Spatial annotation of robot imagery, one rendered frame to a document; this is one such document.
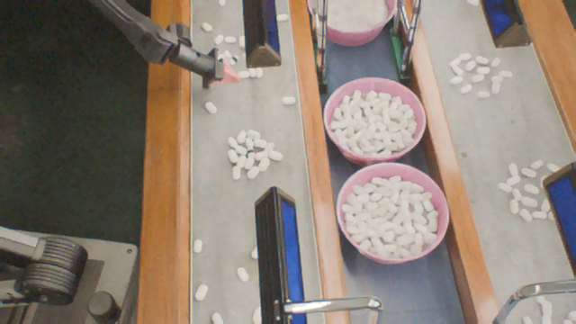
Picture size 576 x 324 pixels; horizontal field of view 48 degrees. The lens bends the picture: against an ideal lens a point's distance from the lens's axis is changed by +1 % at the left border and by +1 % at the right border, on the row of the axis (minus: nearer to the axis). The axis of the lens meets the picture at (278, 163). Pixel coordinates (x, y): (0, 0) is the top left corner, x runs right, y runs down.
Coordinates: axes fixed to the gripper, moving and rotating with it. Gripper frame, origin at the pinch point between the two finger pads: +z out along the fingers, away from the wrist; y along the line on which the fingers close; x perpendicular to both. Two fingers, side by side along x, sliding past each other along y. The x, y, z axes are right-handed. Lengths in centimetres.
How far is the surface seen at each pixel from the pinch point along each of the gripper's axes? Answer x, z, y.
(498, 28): -61, 28, -15
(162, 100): 15.4, -14.1, -3.0
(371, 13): -22.7, 35.3, 26.8
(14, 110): 124, -23, 60
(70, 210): 106, -2, 9
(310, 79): -11.5, 17.1, 0.1
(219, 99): 7.3, -0.9, -2.2
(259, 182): 1.0, 6.4, -30.1
